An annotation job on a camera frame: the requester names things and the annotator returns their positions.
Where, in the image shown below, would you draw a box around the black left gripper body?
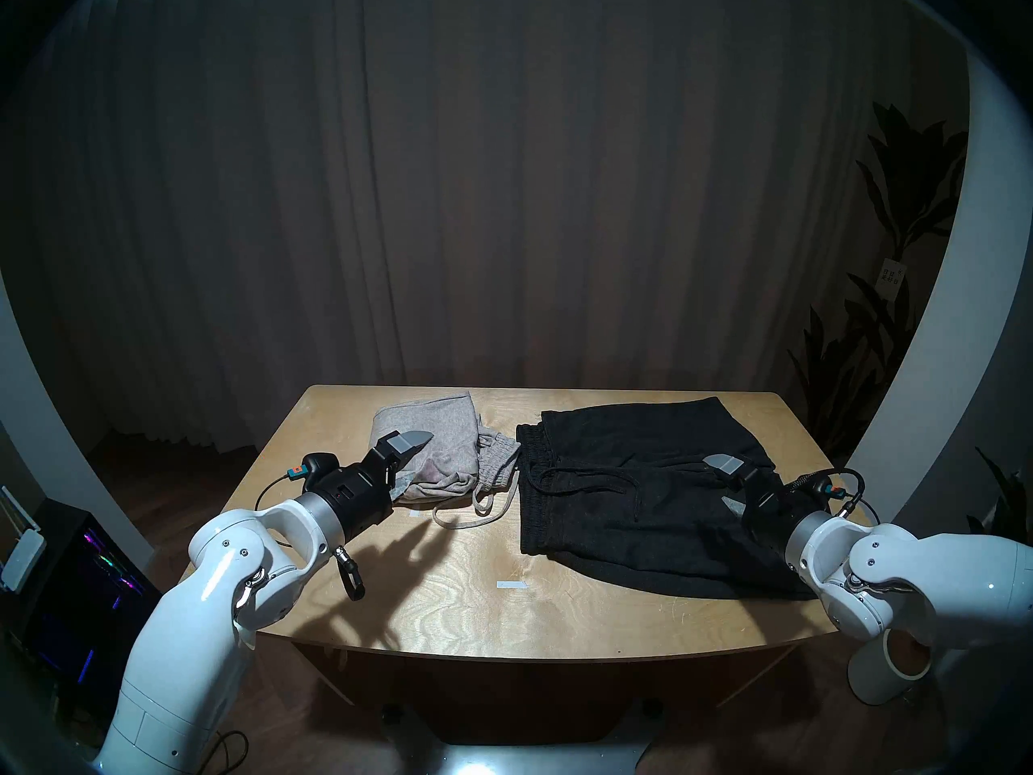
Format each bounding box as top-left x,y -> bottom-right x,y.
309,438 -> 408,542

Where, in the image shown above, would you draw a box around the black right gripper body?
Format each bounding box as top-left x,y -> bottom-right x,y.
738,465 -> 832,556

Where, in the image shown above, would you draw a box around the grey drawstring pants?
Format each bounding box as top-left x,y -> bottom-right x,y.
370,392 -> 521,530

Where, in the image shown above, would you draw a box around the black drawstring pants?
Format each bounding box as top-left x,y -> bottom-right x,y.
516,396 -> 816,601

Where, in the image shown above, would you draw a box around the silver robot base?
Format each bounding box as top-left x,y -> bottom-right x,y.
383,701 -> 671,775

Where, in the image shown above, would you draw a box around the white cylindrical plant pot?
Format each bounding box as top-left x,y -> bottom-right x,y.
847,628 -> 931,706

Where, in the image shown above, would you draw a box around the brown pleated curtain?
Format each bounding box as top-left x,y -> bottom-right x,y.
16,0 -> 969,459

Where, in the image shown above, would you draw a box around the black computer tower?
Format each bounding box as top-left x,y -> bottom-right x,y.
16,499 -> 162,726

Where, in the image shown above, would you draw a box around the tall dark leafy plant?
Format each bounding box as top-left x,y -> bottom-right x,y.
787,102 -> 969,467

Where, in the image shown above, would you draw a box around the small white box device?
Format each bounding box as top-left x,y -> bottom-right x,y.
0,530 -> 47,593

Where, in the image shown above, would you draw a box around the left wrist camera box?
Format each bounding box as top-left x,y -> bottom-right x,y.
291,452 -> 340,488

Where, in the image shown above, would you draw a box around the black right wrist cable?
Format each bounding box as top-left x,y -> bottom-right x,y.
795,467 -> 880,526

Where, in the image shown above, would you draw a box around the black floor cable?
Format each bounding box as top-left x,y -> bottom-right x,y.
202,729 -> 249,775

